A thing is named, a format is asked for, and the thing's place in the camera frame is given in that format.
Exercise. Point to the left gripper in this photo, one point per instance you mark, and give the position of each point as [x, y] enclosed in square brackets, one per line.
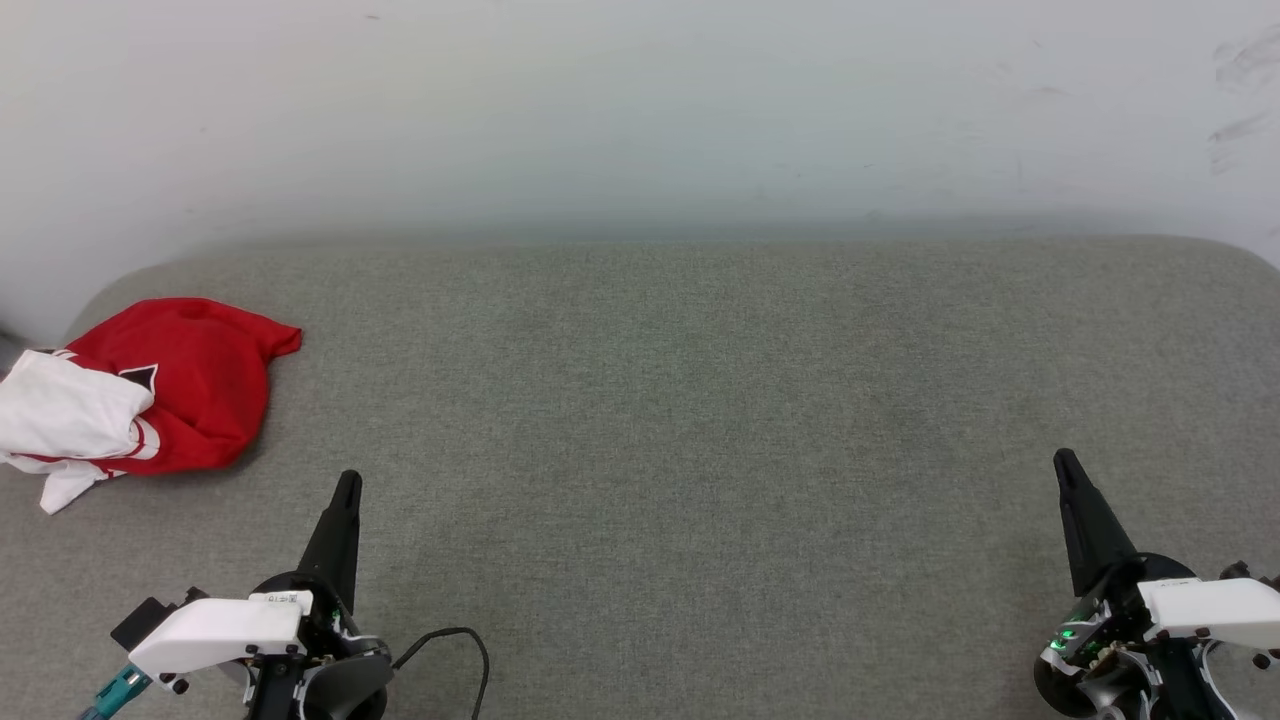
[220, 630]

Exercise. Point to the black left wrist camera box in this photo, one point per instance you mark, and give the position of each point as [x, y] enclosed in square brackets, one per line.
[145, 622]

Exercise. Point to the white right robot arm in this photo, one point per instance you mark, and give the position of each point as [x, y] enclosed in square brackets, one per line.
[1105, 695]

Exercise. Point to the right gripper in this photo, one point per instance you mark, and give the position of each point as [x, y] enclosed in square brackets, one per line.
[1200, 610]

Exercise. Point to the red and white jersey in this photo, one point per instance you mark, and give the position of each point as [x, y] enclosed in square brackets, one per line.
[200, 390]

